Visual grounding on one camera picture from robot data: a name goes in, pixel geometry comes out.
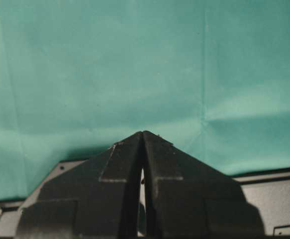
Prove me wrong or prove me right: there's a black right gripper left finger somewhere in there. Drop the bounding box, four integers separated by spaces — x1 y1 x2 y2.
15 132 142 239

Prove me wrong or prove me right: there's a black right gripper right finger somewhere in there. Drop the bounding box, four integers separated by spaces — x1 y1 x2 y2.
143 131 265 239

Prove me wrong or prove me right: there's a green table cloth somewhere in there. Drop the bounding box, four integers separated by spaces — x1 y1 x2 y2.
0 0 290 201

